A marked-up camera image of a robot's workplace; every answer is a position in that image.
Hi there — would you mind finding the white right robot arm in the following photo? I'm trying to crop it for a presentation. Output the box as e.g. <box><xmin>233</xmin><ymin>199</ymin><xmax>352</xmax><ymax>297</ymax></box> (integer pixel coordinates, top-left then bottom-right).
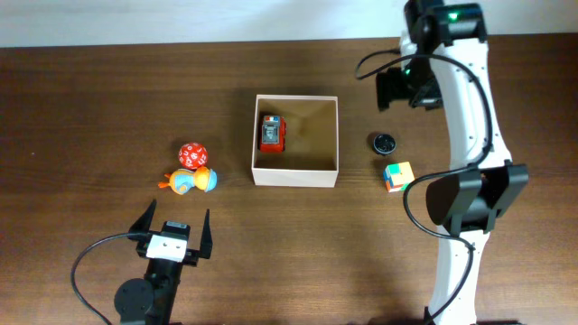
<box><xmin>376</xmin><ymin>0</ymin><xmax>529</xmax><ymax>324</ymax></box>

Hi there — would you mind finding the black round cap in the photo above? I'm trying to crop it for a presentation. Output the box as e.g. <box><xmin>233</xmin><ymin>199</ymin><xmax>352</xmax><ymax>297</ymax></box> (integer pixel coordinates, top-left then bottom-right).
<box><xmin>372</xmin><ymin>134</ymin><xmax>396</xmax><ymax>156</ymax></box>

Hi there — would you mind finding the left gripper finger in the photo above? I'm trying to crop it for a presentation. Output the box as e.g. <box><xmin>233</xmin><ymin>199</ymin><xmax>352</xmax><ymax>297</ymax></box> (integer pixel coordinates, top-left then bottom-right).
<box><xmin>128</xmin><ymin>199</ymin><xmax>157</xmax><ymax>242</ymax></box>
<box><xmin>199</xmin><ymin>209</ymin><xmax>213</xmax><ymax>259</ymax></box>

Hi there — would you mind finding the orange blue toy duck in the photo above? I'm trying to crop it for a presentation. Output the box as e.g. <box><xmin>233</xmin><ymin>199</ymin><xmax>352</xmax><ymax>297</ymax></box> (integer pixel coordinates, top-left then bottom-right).
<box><xmin>157</xmin><ymin>166</ymin><xmax>218</xmax><ymax>195</ymax></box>

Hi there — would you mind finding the multicolour puzzle cube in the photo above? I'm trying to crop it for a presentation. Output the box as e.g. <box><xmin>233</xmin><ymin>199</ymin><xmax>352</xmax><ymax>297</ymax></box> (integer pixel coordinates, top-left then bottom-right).
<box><xmin>383</xmin><ymin>162</ymin><xmax>415</xmax><ymax>192</ymax></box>

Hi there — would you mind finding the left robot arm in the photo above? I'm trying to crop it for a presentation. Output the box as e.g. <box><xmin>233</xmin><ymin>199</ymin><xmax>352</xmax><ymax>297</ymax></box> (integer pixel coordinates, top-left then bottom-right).
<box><xmin>114</xmin><ymin>200</ymin><xmax>213</xmax><ymax>325</ymax></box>

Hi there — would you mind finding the red toy fire truck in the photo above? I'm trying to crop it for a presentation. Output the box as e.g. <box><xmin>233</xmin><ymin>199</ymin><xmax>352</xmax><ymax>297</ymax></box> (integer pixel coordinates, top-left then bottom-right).
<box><xmin>259</xmin><ymin>116</ymin><xmax>286</xmax><ymax>153</ymax></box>

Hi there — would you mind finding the red numbered polyhedral die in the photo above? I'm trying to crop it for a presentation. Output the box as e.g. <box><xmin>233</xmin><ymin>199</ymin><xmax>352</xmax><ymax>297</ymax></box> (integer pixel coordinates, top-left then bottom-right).
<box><xmin>178</xmin><ymin>143</ymin><xmax>209</xmax><ymax>170</ymax></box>

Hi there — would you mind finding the white cardboard box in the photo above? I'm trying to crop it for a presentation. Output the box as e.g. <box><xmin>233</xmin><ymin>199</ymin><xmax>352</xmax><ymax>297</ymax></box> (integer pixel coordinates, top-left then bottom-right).
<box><xmin>251</xmin><ymin>95</ymin><xmax>340</xmax><ymax>188</ymax></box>

